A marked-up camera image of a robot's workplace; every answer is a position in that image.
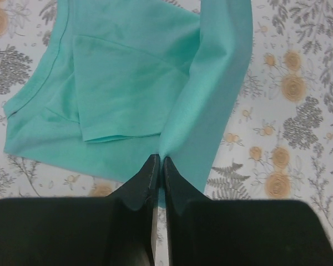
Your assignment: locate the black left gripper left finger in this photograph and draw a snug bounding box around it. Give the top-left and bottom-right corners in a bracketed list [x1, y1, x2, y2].
[0, 155, 159, 265]

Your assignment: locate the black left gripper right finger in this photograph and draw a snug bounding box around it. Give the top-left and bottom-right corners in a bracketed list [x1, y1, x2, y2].
[163, 158, 333, 265]

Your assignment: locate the teal t shirt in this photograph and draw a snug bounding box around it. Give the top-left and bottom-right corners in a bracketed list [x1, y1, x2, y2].
[3, 0, 253, 209]

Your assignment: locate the floral patterned table cloth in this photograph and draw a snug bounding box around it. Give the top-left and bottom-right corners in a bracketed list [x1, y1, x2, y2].
[0, 1, 333, 246]

